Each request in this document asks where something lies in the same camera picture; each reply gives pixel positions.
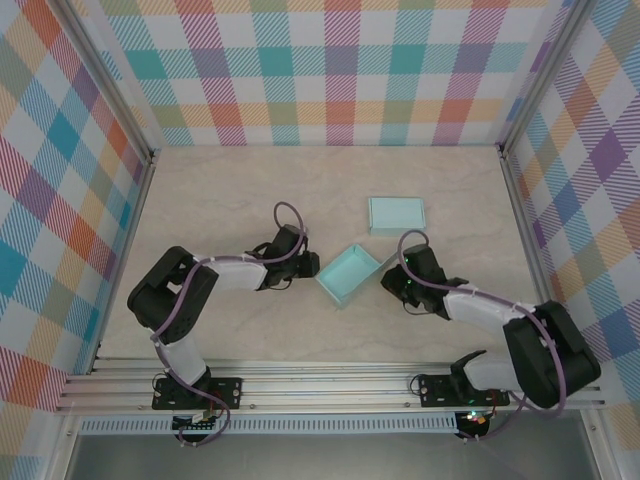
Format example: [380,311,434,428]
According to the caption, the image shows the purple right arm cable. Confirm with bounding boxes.
[398,229,571,444]

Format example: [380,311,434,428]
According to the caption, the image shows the aluminium frame leg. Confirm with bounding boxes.
[44,413,84,480]
[579,407,619,480]

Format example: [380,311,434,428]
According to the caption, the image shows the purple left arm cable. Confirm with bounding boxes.
[149,201,307,449]

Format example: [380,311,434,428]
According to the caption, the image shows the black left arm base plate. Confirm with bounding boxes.
[151,375,245,411]

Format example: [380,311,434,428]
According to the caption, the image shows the light blue paper box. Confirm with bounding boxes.
[314,243,402,309]
[368,196,427,237]

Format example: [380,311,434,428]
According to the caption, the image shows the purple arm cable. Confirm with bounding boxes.
[398,229,571,444]
[149,201,307,449]

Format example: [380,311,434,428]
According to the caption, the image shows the aluminium side rail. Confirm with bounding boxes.
[498,148,571,370]
[88,148,160,375]

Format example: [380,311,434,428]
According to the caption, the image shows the white slotted cable duct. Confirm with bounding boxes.
[79,412,459,435]

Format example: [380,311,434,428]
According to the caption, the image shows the aluminium frame post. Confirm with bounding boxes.
[496,0,596,157]
[49,0,157,166]

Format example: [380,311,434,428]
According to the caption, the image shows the circuit board with green light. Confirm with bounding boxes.
[455,408,490,430]

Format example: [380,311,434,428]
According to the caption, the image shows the small black circuit board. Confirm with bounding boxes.
[172,412,220,434]

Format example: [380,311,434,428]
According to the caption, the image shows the aluminium mounting rail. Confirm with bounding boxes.
[54,363,609,414]

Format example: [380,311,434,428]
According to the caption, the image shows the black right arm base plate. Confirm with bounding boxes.
[418,373,511,409]

